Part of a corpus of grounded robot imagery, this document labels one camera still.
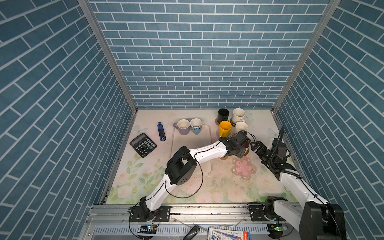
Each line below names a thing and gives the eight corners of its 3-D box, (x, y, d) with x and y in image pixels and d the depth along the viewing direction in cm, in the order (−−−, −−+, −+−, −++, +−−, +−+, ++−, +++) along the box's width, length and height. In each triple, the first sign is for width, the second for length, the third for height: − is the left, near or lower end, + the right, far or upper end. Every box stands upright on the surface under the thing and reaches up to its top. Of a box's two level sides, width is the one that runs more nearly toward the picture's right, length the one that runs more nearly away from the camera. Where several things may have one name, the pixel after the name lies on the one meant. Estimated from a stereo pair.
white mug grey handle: (174, 135, 106) (172, 127, 100) (175, 126, 111) (173, 119, 105) (189, 135, 106) (189, 127, 100) (190, 126, 111) (189, 119, 105)
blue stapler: (160, 142, 103) (159, 139, 100) (157, 125, 113) (156, 122, 110) (167, 140, 104) (166, 137, 101) (163, 124, 113) (162, 121, 111)
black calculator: (130, 144, 101) (128, 142, 99) (144, 134, 107) (143, 131, 105) (142, 158, 95) (141, 156, 93) (157, 146, 100) (156, 144, 98)
